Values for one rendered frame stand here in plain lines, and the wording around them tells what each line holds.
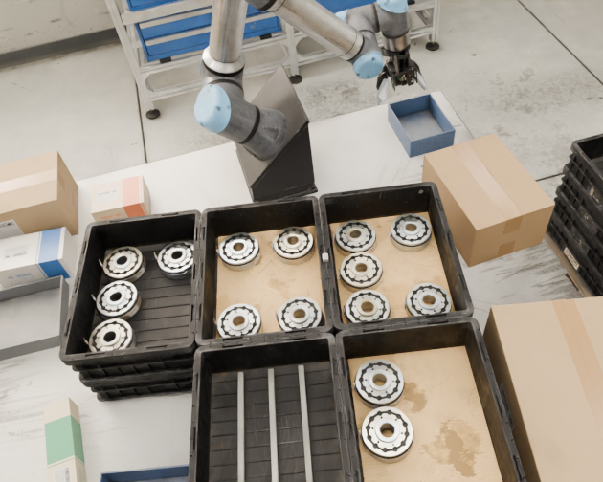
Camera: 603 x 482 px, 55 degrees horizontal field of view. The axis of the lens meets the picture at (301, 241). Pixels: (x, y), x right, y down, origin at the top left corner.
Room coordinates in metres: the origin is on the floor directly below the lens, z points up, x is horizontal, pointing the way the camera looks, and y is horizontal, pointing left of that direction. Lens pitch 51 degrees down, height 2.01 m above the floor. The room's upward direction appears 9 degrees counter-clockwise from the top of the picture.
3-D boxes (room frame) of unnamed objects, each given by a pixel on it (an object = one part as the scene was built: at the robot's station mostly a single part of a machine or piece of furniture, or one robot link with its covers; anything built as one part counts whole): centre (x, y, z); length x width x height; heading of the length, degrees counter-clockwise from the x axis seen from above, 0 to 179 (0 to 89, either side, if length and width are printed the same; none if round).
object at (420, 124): (1.45, -0.44, 0.74); 0.20 x 0.15 x 0.07; 8
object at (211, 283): (0.83, 0.10, 0.87); 0.40 x 0.30 x 0.11; 177
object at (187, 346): (0.85, 0.40, 0.92); 0.40 x 0.30 x 0.02; 177
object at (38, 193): (1.32, 0.84, 0.78); 0.30 x 0.22 x 0.16; 98
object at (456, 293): (0.82, -0.20, 0.87); 0.40 x 0.30 x 0.11; 177
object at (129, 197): (1.31, 0.53, 0.74); 0.16 x 0.12 x 0.07; 95
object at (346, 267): (0.82, -0.13, 0.86); 0.10 x 0.10 x 0.01
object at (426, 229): (0.92, -0.28, 0.86); 0.10 x 0.10 x 0.01
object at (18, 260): (1.12, 0.77, 0.75); 0.20 x 0.12 x 0.09; 93
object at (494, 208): (1.05, -0.51, 0.78); 0.30 x 0.22 x 0.16; 11
